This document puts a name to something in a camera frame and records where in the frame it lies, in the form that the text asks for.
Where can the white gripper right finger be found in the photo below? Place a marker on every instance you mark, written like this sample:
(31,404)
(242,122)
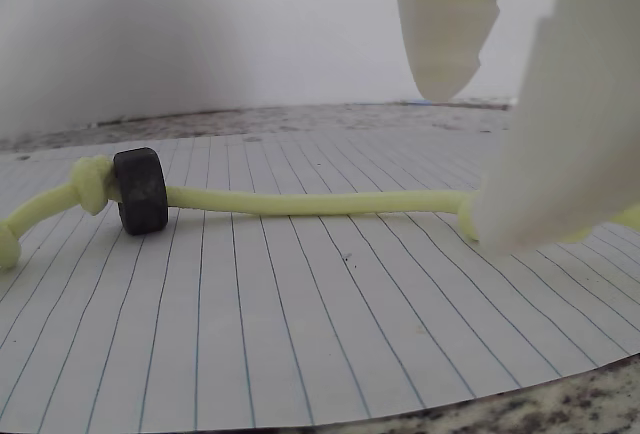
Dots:
(575,129)

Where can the white backdrop board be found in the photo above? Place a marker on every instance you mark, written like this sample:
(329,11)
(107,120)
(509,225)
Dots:
(200,29)

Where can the lined white paper sheet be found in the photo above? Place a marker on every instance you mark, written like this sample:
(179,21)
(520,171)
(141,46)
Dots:
(300,329)

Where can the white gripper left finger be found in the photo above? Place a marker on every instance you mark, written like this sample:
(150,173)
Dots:
(440,29)

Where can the black hex nut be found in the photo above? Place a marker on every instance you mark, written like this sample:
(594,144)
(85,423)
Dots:
(140,194)

